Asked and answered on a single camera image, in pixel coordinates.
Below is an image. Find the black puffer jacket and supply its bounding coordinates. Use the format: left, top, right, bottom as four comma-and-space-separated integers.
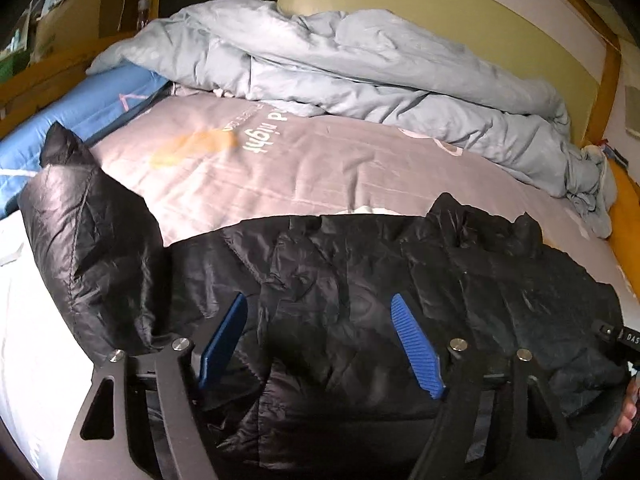
17, 121, 633, 480

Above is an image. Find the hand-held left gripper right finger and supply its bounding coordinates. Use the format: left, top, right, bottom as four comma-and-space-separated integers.
391, 294, 583, 480

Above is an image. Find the blue pillow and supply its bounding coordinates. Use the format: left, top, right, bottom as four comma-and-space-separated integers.
0, 62, 171, 221

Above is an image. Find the green headboard panel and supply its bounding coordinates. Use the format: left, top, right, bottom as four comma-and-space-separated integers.
275, 0, 608, 146

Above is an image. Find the yellow pillow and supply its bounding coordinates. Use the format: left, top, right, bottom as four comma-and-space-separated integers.
607, 162, 640, 301

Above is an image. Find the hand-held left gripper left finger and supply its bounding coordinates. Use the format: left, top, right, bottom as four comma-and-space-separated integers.
57, 292, 249, 480

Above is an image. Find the grey duvet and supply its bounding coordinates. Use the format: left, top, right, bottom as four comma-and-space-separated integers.
87, 0, 618, 238

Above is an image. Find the wooden bunk bed frame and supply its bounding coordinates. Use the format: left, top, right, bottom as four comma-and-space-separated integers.
0, 0, 623, 148

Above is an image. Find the person's right hand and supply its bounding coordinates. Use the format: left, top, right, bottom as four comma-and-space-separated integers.
612, 377, 640, 438

